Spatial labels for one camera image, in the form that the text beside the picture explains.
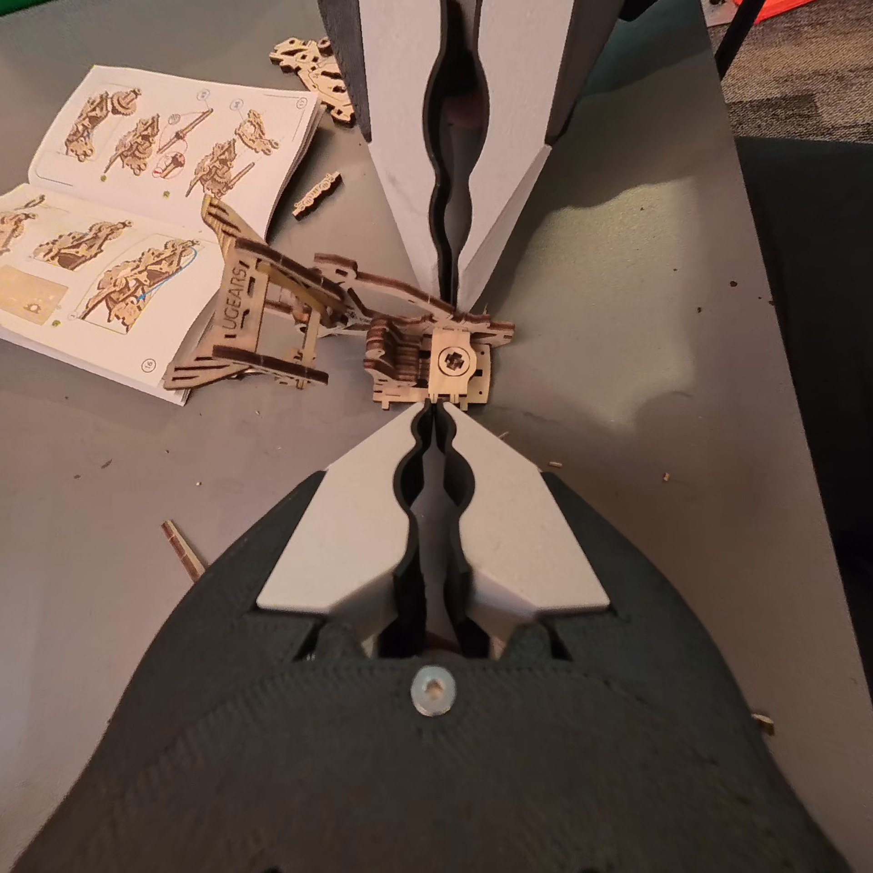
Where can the black metal stand leg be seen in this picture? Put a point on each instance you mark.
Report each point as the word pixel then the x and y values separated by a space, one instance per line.
pixel 733 37

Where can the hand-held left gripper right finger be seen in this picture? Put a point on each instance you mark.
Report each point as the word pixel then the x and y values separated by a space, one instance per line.
pixel 525 539

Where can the wooden buggy side panel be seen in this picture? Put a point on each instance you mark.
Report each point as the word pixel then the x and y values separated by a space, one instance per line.
pixel 307 61

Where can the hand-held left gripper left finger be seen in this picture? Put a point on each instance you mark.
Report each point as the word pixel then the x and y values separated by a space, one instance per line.
pixel 348 539

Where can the open instruction booklet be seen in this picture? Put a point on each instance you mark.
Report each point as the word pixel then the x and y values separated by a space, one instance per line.
pixel 286 136

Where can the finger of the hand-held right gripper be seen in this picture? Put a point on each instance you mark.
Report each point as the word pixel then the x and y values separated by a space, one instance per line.
pixel 518 102
pixel 395 102

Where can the wooden buggy model frame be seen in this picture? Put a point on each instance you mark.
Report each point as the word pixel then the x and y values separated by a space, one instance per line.
pixel 239 307

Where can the scattered small wooden offcuts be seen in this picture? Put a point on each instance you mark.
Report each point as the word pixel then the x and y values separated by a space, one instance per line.
pixel 181 545

